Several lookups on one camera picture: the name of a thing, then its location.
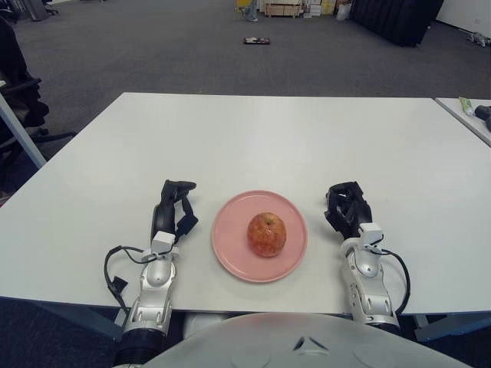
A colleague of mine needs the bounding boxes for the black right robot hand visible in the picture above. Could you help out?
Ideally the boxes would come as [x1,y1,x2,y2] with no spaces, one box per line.
[323,179,384,248]

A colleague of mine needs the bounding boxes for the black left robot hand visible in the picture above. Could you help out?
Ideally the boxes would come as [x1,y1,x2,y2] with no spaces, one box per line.
[150,179,199,254]

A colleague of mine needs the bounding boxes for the red apple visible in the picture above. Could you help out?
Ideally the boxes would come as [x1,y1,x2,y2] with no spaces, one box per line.
[246,212,288,258]

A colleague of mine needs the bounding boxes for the pink round plate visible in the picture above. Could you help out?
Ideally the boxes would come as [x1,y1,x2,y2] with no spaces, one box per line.
[211,189,309,284]

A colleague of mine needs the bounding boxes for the grey robot torso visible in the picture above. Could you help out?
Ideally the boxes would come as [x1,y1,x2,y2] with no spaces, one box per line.
[140,312,475,368]

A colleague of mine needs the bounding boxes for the blue-grey desk leg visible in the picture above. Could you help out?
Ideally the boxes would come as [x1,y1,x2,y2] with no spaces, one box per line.
[0,91,47,169]

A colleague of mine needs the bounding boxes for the black curtain partition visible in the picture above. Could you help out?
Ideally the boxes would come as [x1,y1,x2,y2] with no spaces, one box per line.
[349,0,446,48]

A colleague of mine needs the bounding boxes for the grey robot dog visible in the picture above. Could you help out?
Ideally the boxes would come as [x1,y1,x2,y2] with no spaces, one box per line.
[466,31,490,47]

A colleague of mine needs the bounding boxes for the wooden pallet crate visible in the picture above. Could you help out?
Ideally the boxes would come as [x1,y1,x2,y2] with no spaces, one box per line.
[264,1,302,18]

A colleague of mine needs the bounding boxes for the walking person legs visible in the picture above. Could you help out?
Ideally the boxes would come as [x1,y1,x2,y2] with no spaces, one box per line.
[240,0,260,23]

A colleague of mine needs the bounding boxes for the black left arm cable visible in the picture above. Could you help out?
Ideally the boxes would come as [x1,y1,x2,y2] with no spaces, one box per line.
[104,245,154,311]

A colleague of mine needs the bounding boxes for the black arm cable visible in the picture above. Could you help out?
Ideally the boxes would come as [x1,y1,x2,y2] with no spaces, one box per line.
[104,245,154,311]
[377,248,410,315]

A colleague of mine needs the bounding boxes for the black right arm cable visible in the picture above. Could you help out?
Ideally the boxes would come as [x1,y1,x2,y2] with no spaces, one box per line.
[377,248,410,315]

